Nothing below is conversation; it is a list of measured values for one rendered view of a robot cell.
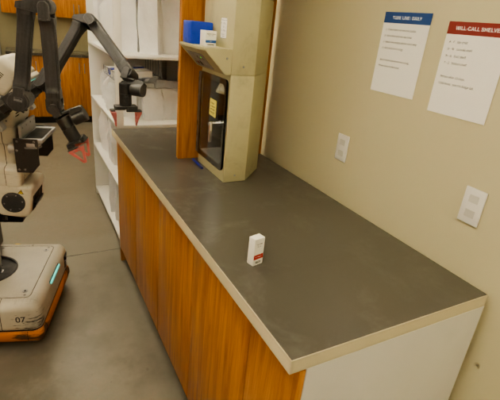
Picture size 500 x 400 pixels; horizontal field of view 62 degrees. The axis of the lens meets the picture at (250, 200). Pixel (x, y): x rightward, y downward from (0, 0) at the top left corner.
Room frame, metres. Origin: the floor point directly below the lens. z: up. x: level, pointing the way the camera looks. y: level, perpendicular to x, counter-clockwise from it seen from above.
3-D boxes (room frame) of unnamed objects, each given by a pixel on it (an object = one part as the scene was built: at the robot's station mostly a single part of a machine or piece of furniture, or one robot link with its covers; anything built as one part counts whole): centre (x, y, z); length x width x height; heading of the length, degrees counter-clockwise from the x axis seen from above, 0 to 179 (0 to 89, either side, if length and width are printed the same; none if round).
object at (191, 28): (1.94, 0.30, 1.56); 0.10 x 0.10 x 0.09; 30
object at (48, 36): (1.72, 0.85, 1.40); 0.11 x 0.06 x 0.43; 13
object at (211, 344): (1.78, 0.07, 0.45); 2.05 x 0.67 x 0.90; 30
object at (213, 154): (1.89, 0.22, 1.19); 0.30 x 0.01 x 0.40; 29
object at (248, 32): (1.96, 0.10, 1.33); 0.32 x 0.25 x 0.77; 30
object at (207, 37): (1.84, 0.24, 1.54); 0.05 x 0.05 x 0.06; 34
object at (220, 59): (1.87, 0.26, 1.46); 0.32 x 0.12 x 0.10; 30
